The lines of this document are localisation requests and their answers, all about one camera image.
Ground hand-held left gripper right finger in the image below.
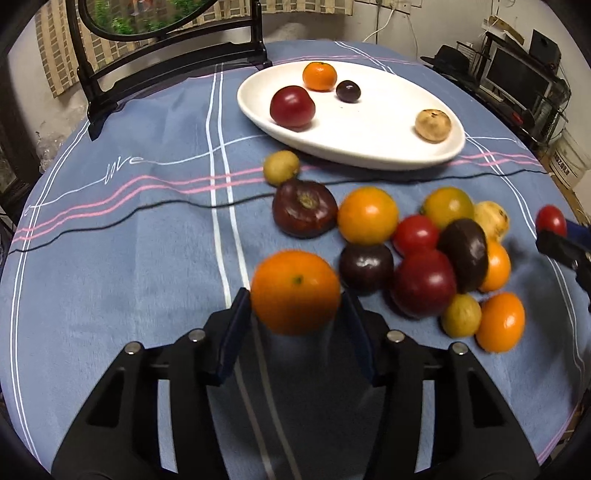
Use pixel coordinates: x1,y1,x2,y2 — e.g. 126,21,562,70
342,291,541,480

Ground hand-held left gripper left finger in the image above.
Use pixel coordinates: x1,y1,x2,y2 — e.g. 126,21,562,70
51,288,252,480

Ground orange tangerine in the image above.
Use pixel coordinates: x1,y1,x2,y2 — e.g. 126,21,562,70
475,292,526,354
303,61,337,92
479,240,512,293
250,250,341,336

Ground dark purple plum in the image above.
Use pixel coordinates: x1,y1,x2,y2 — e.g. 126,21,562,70
339,243,395,296

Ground tan longan fruit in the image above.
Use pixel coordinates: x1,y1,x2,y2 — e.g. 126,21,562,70
415,109,451,144
474,201,510,241

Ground green kiwi fruit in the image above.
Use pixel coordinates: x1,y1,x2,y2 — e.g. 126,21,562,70
441,294,483,338

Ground yellow-green tangerine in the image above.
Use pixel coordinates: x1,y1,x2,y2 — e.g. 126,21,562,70
422,186,475,230

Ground yellow-orange tangerine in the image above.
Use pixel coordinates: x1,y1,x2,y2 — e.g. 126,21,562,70
338,186,399,246

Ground green-yellow tomato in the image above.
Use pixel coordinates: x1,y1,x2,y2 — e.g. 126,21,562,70
263,150,301,186

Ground white oval plate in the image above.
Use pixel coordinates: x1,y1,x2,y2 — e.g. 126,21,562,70
237,61,465,171

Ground white plastic bucket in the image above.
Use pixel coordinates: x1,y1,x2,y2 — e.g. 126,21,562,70
549,129,591,191

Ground blue striped tablecloth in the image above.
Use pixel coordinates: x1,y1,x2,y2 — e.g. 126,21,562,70
0,39,589,480

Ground black metal rack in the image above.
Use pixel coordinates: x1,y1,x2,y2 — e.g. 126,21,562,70
462,32,574,145

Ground computer monitor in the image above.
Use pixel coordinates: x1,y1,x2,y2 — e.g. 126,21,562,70
480,44,555,112

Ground black speaker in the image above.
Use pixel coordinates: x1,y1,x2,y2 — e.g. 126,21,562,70
529,29,562,66

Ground black hat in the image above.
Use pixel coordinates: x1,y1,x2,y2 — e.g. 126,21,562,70
420,45,477,80

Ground clear plastic bags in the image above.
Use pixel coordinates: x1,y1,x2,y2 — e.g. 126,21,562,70
34,131,71,172

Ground dark wooden cabinet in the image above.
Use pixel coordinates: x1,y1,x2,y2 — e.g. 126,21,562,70
0,69,43,210

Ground beige plaid curtain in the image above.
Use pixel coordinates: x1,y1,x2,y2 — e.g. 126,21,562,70
34,0,356,99

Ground white power cable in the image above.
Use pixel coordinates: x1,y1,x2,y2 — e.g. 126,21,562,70
360,4,399,44

